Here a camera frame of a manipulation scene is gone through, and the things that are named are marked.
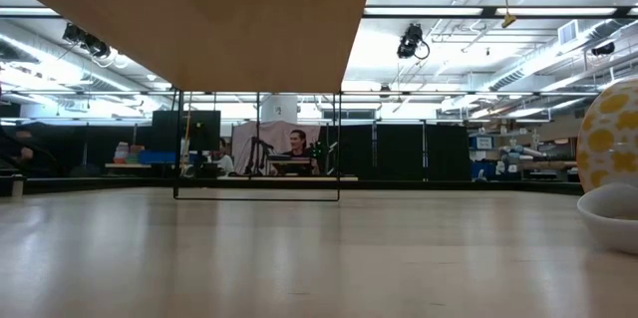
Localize black ceiling-mounted camera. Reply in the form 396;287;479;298
397;22;431;61

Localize raised wooden shelf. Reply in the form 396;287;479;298
0;0;378;203

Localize white round column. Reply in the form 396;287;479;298
260;94;299;125

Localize black ceiling-hung device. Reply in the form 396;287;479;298
62;22;112;59

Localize beige fabric screen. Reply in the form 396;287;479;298
231;120;321;175

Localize yellow hanging cord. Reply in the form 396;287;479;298
500;0;518;29

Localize black metal table frame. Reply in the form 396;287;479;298
0;175;584;195

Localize stack of coloured containers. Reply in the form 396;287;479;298
113;142;146;165

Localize blue box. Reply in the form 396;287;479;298
138;150;176;165

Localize black partition panels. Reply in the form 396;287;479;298
318;123;473;182

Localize blue storage bin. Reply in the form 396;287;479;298
471;160;499;180

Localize person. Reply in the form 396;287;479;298
0;128;39;175
213;137;235;174
281;129;321;175

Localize yellow white patterned mug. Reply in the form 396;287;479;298
576;76;638;255

